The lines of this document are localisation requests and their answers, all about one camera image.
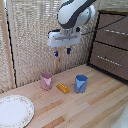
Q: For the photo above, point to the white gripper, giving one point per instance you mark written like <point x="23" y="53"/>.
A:
<point x="63" y="38"/>

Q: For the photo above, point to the bamboo blind screen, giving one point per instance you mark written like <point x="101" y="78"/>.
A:
<point x="33" y="36"/>

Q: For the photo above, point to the dark brown drawer cabinet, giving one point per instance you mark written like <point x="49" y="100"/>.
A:
<point x="111" y="46"/>

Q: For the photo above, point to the thick wooden post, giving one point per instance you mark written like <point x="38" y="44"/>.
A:
<point x="7" y="46"/>

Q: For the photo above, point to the pink cup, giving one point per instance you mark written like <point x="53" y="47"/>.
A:
<point x="46" y="81"/>

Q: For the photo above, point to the thin wooden post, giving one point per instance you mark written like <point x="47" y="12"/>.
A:
<point x="60" y="63"/>

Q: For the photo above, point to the blue cup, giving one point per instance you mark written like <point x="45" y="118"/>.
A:
<point x="80" y="83"/>

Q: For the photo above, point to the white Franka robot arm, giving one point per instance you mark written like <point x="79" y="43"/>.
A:
<point x="73" y="12"/>

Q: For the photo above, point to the yellow block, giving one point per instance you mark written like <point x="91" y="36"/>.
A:
<point x="63" y="88"/>

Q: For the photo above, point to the white floral-rimmed plate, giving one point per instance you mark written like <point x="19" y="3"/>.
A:
<point x="13" y="111"/>

